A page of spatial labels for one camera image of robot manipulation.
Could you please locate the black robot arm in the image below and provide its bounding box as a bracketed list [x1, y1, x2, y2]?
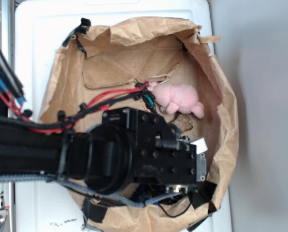
[0, 108, 206, 194]

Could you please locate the pink plush bunny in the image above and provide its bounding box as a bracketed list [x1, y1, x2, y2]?
[146, 75, 204, 119]

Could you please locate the brown rock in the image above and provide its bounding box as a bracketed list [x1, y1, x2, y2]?
[171, 114, 193, 133]

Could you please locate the dark blue twisted rope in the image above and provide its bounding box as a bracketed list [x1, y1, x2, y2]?
[131, 185, 159, 206]

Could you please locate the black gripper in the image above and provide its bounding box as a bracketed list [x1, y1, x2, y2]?
[102, 107, 207, 192]

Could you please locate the aluminium frame rail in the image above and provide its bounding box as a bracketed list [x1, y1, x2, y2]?
[0, 0, 16, 232]

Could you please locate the brown paper bag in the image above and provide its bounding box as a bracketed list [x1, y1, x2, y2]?
[39, 17, 239, 232]

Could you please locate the red and black cable bundle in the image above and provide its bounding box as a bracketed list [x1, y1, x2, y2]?
[0, 44, 157, 134]

